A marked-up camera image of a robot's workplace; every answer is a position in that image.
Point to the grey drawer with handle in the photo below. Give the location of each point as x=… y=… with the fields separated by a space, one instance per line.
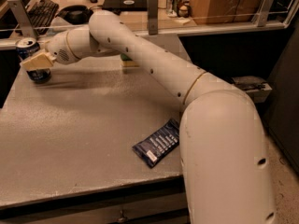
x=162 y=202

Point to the middle metal bracket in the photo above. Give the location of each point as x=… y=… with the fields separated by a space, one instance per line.
x=152 y=6

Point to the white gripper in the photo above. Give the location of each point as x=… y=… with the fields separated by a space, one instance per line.
x=58 y=49

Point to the dark blue snack packet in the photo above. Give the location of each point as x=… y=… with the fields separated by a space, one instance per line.
x=156 y=146

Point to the small round jar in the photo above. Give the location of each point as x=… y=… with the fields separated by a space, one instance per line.
x=184 y=11

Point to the grey metal shelf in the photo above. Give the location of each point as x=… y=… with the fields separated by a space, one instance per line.
x=255 y=87

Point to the black laptop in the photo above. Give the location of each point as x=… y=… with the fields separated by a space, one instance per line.
x=125 y=5

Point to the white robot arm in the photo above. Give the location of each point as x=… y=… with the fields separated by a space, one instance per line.
x=223 y=147

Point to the metal bracket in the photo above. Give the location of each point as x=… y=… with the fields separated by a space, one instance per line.
x=152 y=6
x=263 y=12
x=18 y=9

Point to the black headphones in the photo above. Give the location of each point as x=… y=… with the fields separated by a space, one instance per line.
x=77 y=14

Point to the right metal bracket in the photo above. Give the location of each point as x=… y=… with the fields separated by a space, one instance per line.
x=263 y=12

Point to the blue pepsi can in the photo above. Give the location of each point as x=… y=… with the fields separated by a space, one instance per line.
x=28 y=49

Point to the black keyboard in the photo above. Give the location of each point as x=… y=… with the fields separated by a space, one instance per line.
x=41 y=15

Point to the brown cardboard box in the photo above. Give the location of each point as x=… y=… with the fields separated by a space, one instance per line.
x=223 y=11

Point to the green and yellow sponge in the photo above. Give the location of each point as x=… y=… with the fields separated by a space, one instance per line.
x=127 y=62

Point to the left metal bracket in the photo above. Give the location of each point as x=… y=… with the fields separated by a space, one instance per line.
x=18 y=9

